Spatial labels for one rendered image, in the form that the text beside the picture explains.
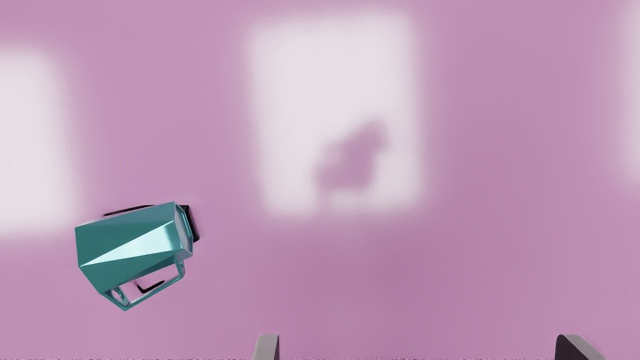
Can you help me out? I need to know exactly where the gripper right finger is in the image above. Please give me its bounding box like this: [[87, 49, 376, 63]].
[[555, 334, 608, 360]]

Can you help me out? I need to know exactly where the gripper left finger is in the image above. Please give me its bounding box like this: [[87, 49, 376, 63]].
[[252, 333, 281, 360]]

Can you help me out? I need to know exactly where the teal faceted mug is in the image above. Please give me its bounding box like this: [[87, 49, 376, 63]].
[[74, 201, 195, 312]]

